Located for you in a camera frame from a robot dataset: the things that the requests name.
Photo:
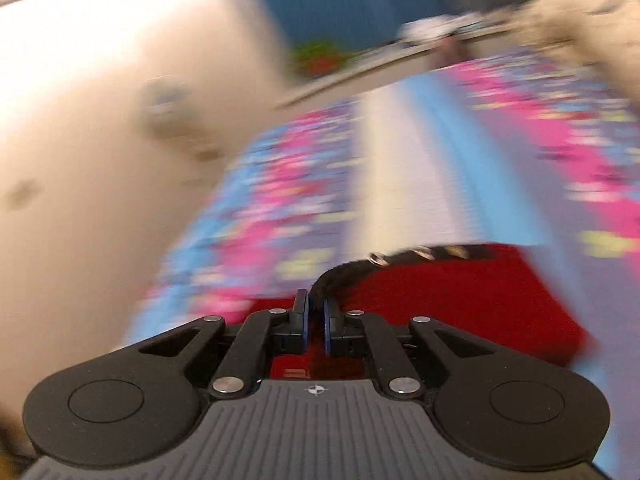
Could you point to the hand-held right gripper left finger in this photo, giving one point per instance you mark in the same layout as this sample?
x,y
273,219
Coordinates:
x,y
300,321

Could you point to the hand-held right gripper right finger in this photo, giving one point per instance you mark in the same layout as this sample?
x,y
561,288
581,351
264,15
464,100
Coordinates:
x,y
328,321

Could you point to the red knit sweater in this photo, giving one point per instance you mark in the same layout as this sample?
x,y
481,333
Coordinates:
x,y
450,300

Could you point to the pile of white clothes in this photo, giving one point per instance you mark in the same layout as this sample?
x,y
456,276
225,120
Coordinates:
x,y
430,30

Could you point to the colourful floral striped bedsheet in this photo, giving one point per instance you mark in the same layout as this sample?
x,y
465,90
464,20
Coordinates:
x,y
300,185

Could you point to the white standing fan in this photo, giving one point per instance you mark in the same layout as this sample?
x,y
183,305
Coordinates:
x,y
165,105

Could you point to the white window sill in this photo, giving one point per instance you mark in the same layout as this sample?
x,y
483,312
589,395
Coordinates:
x,y
370,62

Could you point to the green plant in red pot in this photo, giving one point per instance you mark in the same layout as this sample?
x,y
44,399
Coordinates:
x,y
320,57

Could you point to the pink and black cloth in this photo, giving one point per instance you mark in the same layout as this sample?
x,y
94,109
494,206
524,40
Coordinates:
x,y
456,50

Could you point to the blue window curtain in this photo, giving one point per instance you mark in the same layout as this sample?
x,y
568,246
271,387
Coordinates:
x,y
350,0

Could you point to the star print cream pillow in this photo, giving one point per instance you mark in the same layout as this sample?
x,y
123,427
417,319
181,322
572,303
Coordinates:
x,y
585,10

